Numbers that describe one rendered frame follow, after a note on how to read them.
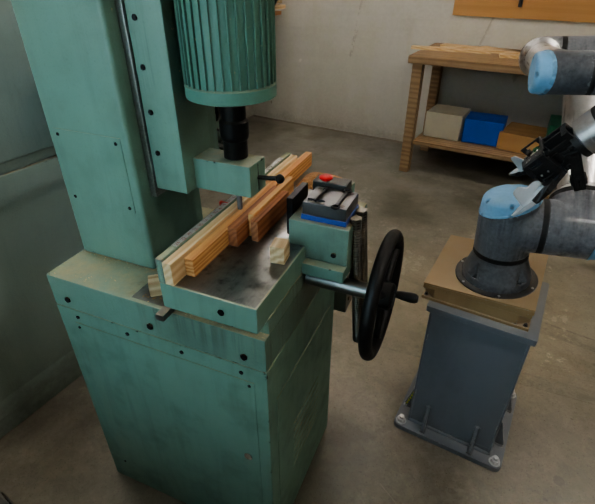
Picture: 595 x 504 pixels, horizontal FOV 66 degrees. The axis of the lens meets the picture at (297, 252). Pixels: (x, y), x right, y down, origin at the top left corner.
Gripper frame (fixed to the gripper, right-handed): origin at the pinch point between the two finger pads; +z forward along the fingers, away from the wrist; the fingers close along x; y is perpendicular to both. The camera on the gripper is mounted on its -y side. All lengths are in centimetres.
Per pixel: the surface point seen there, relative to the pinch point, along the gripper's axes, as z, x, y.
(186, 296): 27, 50, 57
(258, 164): 15, 22, 57
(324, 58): 166, -302, 27
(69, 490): 126, 77, 53
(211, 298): 23, 50, 53
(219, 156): 19, 21, 65
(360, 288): 19.1, 33.4, 25.3
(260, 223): 23, 28, 50
